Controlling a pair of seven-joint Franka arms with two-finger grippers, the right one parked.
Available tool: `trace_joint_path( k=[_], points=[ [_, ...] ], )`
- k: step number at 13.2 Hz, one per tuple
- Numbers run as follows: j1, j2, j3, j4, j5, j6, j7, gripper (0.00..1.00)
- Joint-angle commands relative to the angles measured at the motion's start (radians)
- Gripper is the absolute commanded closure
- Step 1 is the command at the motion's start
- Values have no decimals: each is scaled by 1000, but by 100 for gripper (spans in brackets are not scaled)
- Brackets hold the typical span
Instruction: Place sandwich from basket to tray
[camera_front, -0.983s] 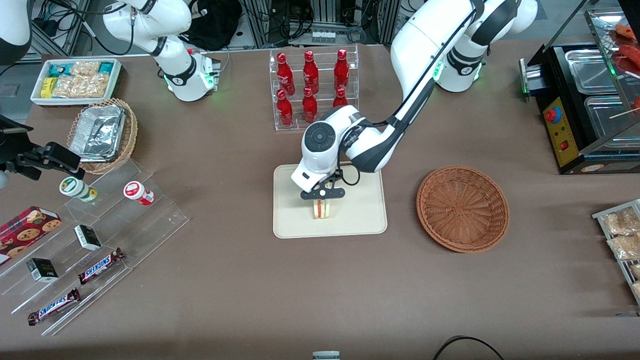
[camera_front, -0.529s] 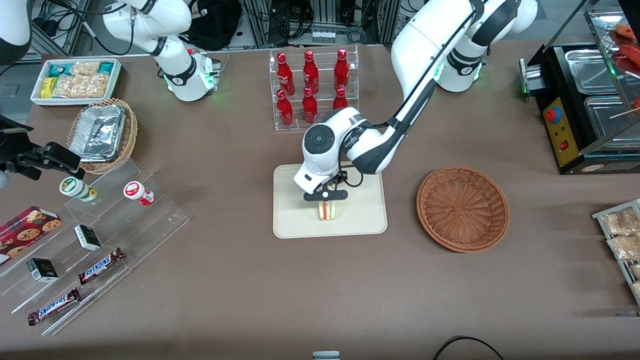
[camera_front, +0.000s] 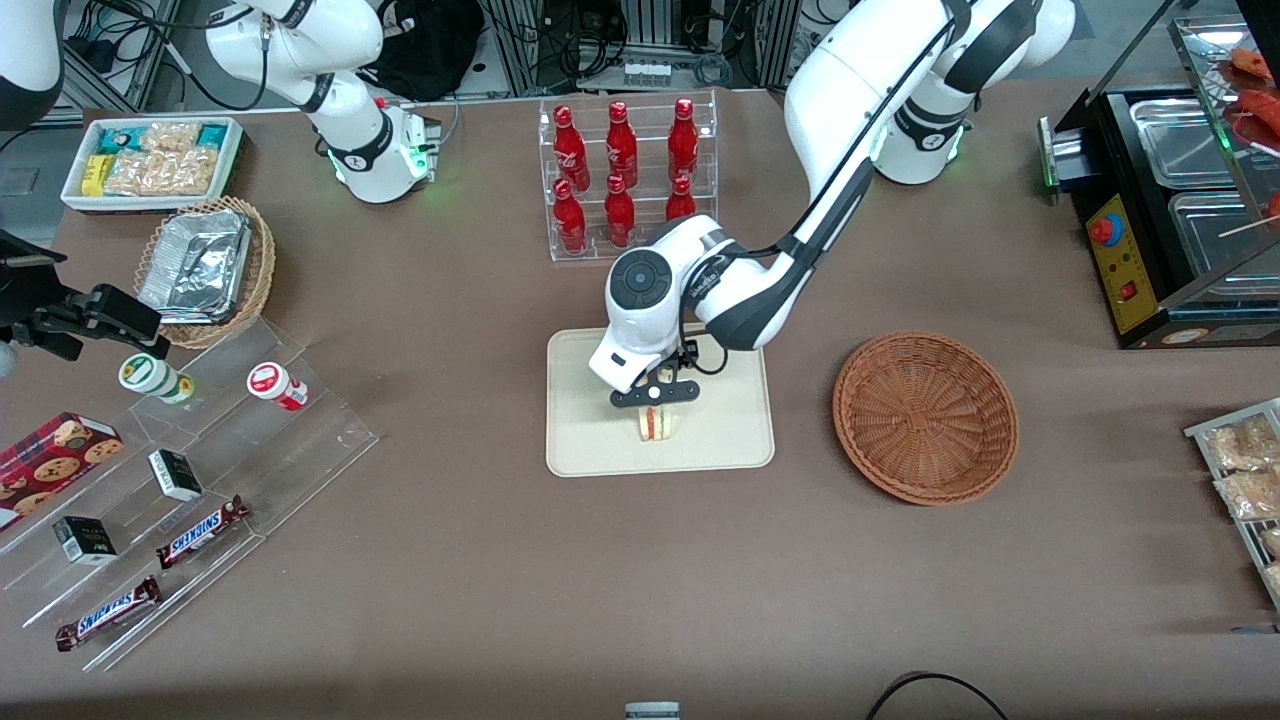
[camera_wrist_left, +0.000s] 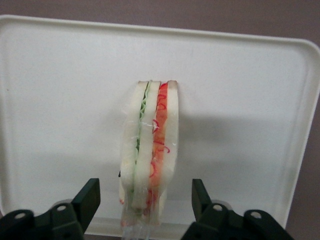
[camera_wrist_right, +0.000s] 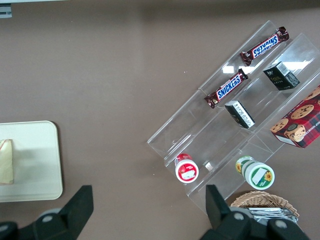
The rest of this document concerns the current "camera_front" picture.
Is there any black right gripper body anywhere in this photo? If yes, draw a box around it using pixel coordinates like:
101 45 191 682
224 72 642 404
0 284 169 363

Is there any triangular sandwich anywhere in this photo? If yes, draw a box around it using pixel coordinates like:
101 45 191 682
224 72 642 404
633 405 683 444

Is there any beige rectangular tray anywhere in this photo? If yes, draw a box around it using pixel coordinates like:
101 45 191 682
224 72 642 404
545 320 777 479

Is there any light wicker basket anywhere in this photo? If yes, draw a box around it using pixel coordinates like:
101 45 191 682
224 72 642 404
134 196 277 350

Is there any round brown wicker basket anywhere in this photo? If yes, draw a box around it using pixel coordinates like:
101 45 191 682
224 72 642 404
832 331 1020 506

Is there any grey metal snack tray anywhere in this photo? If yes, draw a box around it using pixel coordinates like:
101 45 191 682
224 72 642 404
1184 397 1280 612

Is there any green lid small bottle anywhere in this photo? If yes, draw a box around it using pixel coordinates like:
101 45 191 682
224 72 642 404
118 352 197 406

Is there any aluminium foil container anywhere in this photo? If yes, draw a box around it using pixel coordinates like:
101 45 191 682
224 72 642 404
137 209 252 325

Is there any clear acrylic bottle rack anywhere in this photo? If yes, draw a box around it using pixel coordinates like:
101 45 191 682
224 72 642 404
538 89 720 264

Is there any white snack bin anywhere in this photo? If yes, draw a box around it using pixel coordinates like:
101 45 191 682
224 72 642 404
60 116 245 215

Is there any clear bag of crackers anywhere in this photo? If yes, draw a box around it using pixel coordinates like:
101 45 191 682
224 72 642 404
104 122 218 197

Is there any red cookie box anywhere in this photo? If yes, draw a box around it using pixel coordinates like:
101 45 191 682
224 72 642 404
0 411 125 532

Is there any small black box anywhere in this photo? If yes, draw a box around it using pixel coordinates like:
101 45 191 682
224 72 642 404
52 515 119 567
147 448 204 503

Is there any red lid small bottle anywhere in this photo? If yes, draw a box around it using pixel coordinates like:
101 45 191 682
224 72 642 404
246 361 310 413

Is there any clear acrylic stepped display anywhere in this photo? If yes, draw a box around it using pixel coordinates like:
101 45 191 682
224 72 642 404
0 317 380 674

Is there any Snickers bar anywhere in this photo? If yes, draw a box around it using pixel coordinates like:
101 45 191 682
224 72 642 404
156 495 252 571
54 575 163 653

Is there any black bag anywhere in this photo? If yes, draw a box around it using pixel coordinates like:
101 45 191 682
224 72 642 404
358 0 487 103

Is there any black food warmer cabinet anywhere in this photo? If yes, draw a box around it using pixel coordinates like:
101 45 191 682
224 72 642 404
1038 10 1280 351

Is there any steel warmer pan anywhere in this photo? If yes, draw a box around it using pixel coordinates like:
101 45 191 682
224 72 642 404
1128 96 1243 192
1168 189 1280 278

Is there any red sausage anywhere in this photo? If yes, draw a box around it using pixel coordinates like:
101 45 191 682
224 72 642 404
1237 89 1280 152
1227 47 1280 84

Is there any black cable loop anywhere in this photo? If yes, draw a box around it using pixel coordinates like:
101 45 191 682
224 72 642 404
864 671 1012 720

